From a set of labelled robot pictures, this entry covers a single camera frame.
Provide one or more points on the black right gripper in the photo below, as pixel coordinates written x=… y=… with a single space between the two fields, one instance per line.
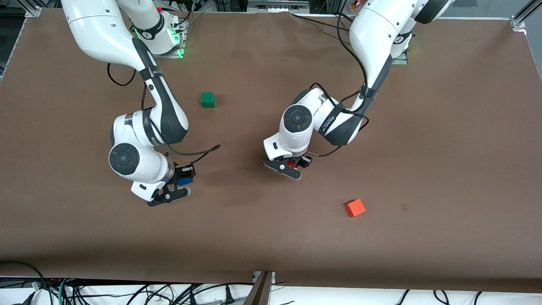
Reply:
x=183 y=172

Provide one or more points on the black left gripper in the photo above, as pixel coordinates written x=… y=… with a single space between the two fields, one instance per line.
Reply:
x=303 y=160

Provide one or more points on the blue cube block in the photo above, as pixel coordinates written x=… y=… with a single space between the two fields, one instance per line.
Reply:
x=184 y=181

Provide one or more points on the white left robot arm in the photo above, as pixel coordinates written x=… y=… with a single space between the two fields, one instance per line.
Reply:
x=372 y=34

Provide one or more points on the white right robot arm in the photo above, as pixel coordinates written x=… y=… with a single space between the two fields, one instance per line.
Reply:
x=97 y=34

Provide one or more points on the orange cube block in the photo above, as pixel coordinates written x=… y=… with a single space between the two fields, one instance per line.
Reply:
x=355 y=208

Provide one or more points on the green cube block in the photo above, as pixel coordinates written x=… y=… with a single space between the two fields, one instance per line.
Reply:
x=207 y=99

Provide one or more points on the brown table cover sheet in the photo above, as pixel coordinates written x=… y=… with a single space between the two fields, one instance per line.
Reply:
x=271 y=237

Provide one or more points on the black power plug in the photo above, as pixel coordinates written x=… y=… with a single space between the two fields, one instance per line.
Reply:
x=228 y=295

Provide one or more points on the aluminium corner profile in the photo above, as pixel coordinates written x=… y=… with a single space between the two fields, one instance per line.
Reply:
x=525 y=15

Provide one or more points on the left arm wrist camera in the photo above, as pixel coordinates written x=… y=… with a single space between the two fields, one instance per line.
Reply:
x=281 y=169

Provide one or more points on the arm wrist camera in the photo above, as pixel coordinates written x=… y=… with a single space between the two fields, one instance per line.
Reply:
x=281 y=169
x=159 y=201

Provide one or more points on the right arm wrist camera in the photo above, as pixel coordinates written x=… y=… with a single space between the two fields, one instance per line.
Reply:
x=159 y=201

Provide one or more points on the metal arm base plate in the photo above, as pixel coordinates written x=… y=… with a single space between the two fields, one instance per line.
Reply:
x=400 y=60
x=182 y=42

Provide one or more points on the aluminium frame strut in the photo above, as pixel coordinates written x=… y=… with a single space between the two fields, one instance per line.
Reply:
x=260 y=290

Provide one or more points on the aluminium corner bracket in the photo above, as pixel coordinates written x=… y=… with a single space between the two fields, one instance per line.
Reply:
x=33 y=12

